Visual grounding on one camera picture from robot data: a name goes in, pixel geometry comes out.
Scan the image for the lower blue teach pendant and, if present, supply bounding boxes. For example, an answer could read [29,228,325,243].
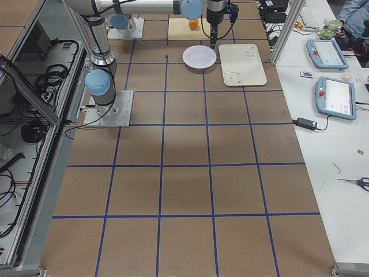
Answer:
[315,77,357,121]

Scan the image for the person in blue jacket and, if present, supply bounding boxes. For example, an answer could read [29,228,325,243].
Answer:
[336,0,368,38]

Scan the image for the orange fruit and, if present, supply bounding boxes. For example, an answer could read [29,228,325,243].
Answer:
[188,19,199,31]

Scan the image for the black handled scissors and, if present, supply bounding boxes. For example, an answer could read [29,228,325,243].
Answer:
[338,177,369,192]

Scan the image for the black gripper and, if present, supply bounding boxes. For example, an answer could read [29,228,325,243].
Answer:
[206,0,224,48]

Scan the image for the black power adapter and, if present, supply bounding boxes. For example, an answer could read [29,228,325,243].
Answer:
[292,117,317,131]

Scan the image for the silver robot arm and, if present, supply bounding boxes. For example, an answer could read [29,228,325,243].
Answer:
[95,1,230,49]
[65,1,119,113]

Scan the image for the white round plate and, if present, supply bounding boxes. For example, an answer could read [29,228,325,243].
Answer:
[182,45,217,69]

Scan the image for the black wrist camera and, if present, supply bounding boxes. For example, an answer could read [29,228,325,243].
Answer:
[227,4,239,25]

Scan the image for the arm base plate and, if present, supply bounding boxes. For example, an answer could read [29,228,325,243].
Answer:
[84,90,134,128]
[107,17,144,40]

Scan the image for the small white card box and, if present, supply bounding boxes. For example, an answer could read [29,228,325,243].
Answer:
[300,71,314,78]

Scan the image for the aluminium equipment rack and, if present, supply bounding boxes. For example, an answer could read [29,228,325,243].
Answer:
[1,1,86,275]

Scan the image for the cream bear tray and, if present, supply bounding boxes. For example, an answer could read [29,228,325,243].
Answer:
[219,44,267,87]

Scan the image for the aluminium frame post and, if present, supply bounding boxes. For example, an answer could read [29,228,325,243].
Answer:
[270,0,306,65]

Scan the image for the blue teach pendant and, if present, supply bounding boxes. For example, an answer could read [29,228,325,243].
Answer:
[315,77,357,121]
[306,39,349,70]

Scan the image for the upper blue teach pendant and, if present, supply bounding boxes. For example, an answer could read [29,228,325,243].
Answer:
[306,39,349,70]

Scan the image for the bamboo cutting board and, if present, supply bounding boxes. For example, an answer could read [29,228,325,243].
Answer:
[168,18,210,40]

